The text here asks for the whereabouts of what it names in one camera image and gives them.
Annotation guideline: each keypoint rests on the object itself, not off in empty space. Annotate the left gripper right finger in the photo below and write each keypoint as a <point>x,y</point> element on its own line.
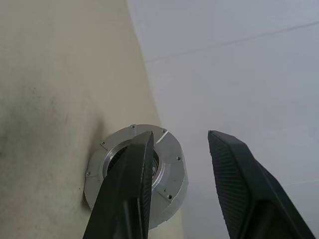
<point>239,189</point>

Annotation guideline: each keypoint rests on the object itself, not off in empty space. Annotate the grey motor housing lid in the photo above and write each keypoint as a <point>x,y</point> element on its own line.
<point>172,171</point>

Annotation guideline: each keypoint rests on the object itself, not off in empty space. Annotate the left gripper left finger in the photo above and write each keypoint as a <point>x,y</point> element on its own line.
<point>124,194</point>

